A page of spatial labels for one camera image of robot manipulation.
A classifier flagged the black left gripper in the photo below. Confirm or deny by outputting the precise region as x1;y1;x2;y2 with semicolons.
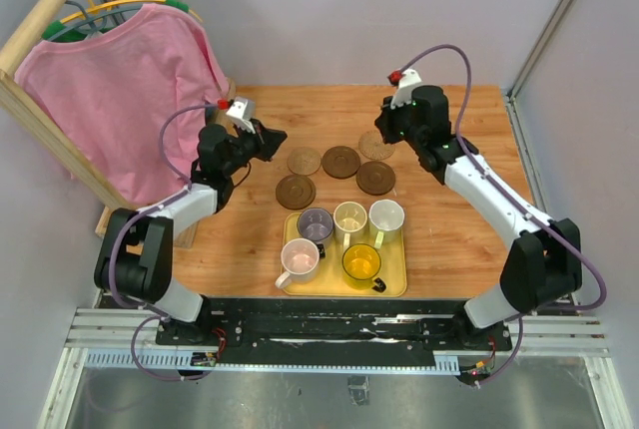
223;119;289;177

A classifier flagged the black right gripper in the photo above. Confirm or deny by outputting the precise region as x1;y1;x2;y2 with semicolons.
375;93;425;148

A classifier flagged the woven rattan coaster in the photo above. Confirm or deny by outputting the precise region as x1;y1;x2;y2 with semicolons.
358;130;394;161
287;147;321;176

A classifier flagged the brown ceramic coaster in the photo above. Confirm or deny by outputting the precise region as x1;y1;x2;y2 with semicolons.
276;175;316;211
321;146;361;180
355;161;396;196

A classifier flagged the white green-handled mug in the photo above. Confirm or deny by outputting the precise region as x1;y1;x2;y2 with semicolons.
368;200;405;249

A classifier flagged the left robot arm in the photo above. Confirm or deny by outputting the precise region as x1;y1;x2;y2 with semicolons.
94;119;288;345

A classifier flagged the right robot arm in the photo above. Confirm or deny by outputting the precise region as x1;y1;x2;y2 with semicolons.
374;85;583;349

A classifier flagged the purple glass mug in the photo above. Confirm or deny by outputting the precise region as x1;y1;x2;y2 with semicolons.
297;208;334;244

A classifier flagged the cream ceramic mug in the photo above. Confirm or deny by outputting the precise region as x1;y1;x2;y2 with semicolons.
332;202;368;251

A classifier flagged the pink ceramic mug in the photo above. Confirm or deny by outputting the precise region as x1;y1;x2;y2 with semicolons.
275;238;320;289

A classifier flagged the yellow glass mug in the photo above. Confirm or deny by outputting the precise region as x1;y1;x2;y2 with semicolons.
341;243;386;293

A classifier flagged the pink t-shirt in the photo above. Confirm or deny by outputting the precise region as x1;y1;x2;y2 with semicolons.
15;4;229;207

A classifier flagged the grey-blue clothes hanger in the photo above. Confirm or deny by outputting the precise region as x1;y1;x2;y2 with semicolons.
41;0;141;41

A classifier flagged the wooden clothes rack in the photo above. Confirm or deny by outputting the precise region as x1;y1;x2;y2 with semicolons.
0;0;236;249

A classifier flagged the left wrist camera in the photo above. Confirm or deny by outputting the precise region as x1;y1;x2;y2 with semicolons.
226;97;256;134

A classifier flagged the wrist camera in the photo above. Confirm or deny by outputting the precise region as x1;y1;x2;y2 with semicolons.
226;97;256;134
388;68;422;109

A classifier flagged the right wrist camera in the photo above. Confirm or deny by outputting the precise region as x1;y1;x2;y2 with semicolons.
388;68;422;109

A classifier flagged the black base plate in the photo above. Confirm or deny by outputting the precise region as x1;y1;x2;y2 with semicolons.
156;297;512;367

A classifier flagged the grey slotted cable duct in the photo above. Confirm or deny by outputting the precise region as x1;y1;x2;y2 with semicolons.
85;349;461;376

